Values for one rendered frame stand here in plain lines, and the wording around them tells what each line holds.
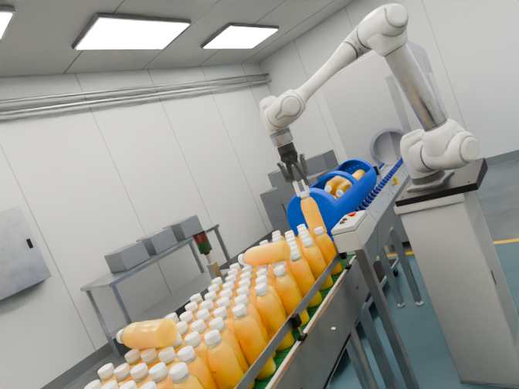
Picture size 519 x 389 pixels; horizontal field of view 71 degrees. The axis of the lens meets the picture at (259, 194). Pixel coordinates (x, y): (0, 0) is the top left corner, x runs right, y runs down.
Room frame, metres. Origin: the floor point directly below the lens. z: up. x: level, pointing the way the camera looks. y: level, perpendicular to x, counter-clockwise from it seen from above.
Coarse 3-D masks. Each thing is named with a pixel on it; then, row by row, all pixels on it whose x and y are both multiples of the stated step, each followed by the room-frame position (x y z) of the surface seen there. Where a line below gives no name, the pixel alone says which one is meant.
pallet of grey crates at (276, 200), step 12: (324, 156) 5.72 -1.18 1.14; (312, 168) 5.85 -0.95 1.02; (324, 168) 5.71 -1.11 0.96; (276, 180) 5.84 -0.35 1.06; (300, 180) 5.78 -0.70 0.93; (312, 180) 5.42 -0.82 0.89; (264, 192) 6.13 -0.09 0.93; (276, 192) 5.91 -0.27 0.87; (288, 192) 5.75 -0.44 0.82; (264, 204) 6.13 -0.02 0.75; (276, 204) 5.97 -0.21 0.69; (288, 204) 5.82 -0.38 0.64; (276, 216) 6.03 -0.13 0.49; (276, 228) 6.09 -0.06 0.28; (288, 228) 5.94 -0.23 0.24
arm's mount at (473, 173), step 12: (468, 168) 1.74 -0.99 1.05; (480, 168) 1.67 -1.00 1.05; (456, 180) 1.66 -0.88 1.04; (468, 180) 1.59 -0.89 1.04; (480, 180) 1.61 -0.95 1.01; (420, 192) 1.72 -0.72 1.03; (432, 192) 1.65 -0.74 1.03; (444, 192) 1.61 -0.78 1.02; (456, 192) 1.58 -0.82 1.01; (396, 204) 1.76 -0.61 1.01; (408, 204) 1.73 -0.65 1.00
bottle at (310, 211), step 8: (304, 200) 1.57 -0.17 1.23; (312, 200) 1.57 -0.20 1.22; (304, 208) 1.57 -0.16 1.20; (312, 208) 1.56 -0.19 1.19; (304, 216) 1.59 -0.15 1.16; (312, 216) 1.56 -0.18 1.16; (320, 216) 1.57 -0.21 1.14; (312, 224) 1.56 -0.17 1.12; (320, 224) 1.56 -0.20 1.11; (312, 232) 1.57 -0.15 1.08
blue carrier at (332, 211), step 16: (352, 160) 2.50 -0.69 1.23; (352, 176) 2.17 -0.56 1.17; (368, 176) 2.34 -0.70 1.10; (320, 192) 1.81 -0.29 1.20; (352, 192) 2.03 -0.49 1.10; (368, 192) 2.33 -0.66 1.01; (288, 208) 1.91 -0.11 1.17; (320, 208) 1.82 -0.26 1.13; (336, 208) 1.78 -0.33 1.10; (352, 208) 2.00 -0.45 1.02; (304, 224) 1.88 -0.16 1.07; (336, 224) 1.79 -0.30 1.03
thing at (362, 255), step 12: (360, 252) 1.47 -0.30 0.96; (360, 264) 1.48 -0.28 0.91; (372, 276) 1.46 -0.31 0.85; (372, 288) 1.47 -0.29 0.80; (384, 300) 1.47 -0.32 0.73; (384, 312) 1.46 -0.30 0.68; (384, 324) 1.47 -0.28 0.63; (396, 336) 1.46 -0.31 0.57; (396, 348) 1.47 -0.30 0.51; (396, 360) 1.48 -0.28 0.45; (408, 360) 1.48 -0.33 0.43; (408, 372) 1.46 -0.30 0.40; (408, 384) 1.47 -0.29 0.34
